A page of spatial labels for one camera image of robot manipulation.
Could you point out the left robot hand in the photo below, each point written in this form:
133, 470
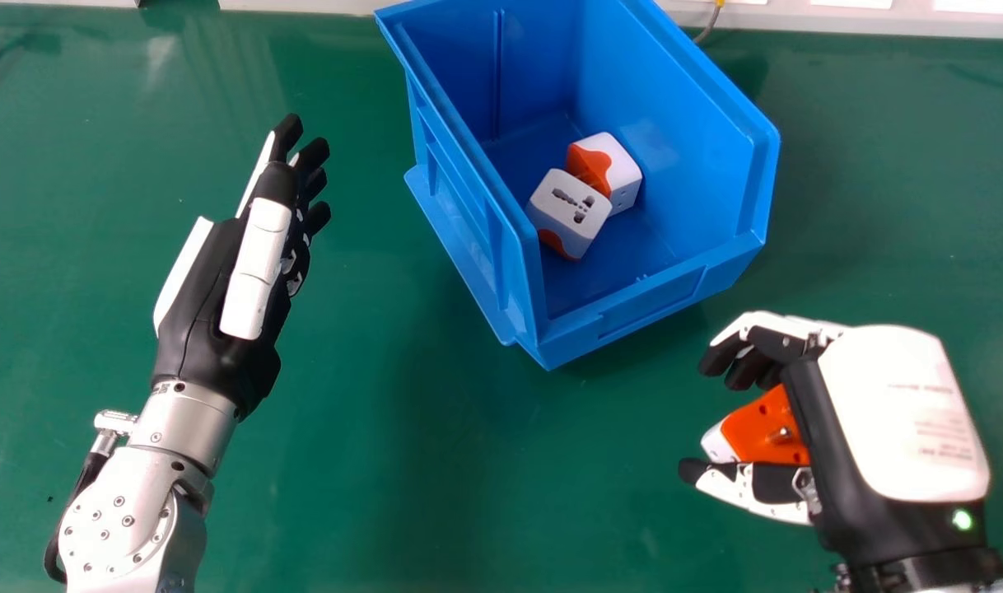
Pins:
221, 329

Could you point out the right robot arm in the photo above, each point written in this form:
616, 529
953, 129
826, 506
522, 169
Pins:
921, 583

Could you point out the blue plastic bin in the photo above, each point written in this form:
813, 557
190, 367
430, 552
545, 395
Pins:
584, 181

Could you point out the white-and-orange plug adapter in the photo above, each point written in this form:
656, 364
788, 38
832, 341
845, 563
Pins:
757, 432
569, 212
607, 169

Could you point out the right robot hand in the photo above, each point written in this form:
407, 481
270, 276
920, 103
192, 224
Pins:
888, 428

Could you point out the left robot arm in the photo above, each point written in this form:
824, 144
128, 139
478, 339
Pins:
139, 494

